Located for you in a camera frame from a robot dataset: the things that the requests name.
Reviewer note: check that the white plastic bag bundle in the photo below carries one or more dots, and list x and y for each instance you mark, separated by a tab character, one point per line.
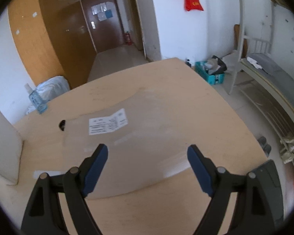
51	89

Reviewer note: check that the wooden wardrobe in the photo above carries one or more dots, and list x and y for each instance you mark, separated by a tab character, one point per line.
52	39

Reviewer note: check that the dark brown entrance door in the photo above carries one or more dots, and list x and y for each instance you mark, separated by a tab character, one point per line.
105	24

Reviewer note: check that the teal cardboard box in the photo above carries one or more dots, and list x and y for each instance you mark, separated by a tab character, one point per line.
212	71

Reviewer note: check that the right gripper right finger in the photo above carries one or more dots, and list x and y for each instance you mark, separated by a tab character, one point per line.
219	184

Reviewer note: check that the red fire extinguisher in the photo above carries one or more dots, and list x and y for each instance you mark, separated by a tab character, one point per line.
128	38

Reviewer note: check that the white foam box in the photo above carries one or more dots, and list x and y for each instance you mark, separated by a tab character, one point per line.
11	145

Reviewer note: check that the brown paper sheet with label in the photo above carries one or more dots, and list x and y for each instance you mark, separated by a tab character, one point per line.
147	136

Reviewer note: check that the black slippers on floor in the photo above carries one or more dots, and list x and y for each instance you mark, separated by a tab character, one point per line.
264	145

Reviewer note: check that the side room doorway frame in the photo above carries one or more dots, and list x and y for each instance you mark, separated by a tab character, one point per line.
135	26

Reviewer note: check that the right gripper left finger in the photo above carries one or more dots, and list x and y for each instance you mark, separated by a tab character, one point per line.
43	214

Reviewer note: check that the grey metal bunk bed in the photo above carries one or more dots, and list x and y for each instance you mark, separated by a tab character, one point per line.
265	84

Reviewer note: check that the clear blue spray bottle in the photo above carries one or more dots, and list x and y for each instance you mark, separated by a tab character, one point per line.
36	99

